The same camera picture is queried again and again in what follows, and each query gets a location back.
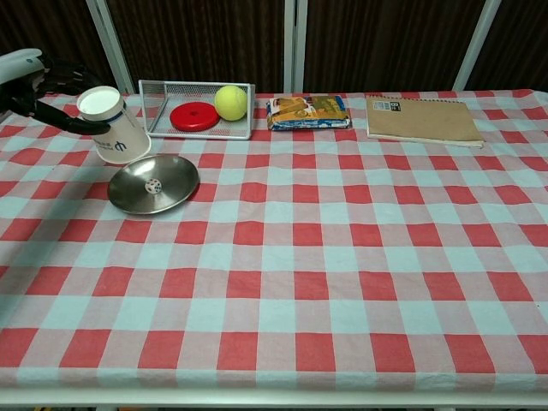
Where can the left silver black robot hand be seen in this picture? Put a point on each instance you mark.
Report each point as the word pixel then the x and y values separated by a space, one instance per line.
pixel 25 92

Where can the white paper cup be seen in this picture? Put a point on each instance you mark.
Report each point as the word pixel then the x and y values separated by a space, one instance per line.
pixel 124 137

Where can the red white checkered tablecloth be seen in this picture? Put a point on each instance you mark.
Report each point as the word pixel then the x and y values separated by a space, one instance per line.
pixel 299 265

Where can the dark brown partition panel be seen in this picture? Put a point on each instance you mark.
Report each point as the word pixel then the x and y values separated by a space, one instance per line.
pixel 522 43
pixel 55 25
pixel 385 43

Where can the small white die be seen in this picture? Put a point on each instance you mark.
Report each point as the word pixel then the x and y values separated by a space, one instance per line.
pixel 153 186

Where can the red round disc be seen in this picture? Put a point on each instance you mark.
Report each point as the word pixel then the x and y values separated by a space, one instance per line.
pixel 192 117

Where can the round stainless steel plate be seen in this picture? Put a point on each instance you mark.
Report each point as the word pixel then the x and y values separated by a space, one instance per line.
pixel 175 180

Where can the yellow tennis ball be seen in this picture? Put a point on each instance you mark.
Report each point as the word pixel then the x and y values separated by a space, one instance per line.
pixel 231 103

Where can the orange blue snack packet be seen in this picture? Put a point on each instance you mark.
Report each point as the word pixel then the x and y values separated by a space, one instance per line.
pixel 308 113

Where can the brown spiral notebook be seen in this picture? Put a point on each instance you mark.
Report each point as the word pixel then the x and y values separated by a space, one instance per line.
pixel 424 122

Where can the slanted grey partition post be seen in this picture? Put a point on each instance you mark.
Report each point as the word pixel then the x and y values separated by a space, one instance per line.
pixel 111 47
pixel 477 43

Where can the upright grey partition post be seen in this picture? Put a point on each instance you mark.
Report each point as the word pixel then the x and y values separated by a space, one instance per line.
pixel 294 43

